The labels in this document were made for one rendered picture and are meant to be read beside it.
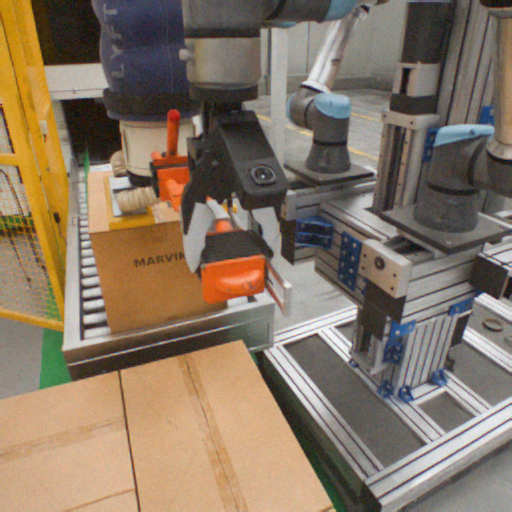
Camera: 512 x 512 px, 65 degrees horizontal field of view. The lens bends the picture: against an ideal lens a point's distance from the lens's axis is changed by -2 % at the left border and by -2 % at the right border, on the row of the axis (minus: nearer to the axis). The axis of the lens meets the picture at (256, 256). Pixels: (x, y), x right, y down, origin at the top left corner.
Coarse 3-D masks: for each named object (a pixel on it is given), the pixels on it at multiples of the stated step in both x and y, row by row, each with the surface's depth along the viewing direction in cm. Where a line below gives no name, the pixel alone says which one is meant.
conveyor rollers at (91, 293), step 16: (80, 176) 292; (80, 192) 263; (80, 208) 241; (80, 224) 219; (80, 240) 206; (96, 272) 176; (96, 288) 163; (96, 304) 154; (240, 304) 156; (96, 320) 147; (96, 336) 139
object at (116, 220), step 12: (108, 180) 111; (108, 192) 103; (120, 192) 95; (108, 204) 96; (108, 216) 90; (120, 216) 90; (132, 216) 90; (144, 216) 90; (108, 228) 88; (120, 228) 88
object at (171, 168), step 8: (160, 160) 80; (168, 160) 81; (176, 160) 81; (184, 160) 82; (152, 168) 76; (160, 168) 78; (168, 168) 74; (176, 168) 74; (184, 168) 75; (152, 176) 75; (160, 176) 74; (168, 176) 74; (176, 176) 75; (184, 176) 75; (152, 184) 78; (160, 184) 75; (160, 192) 75
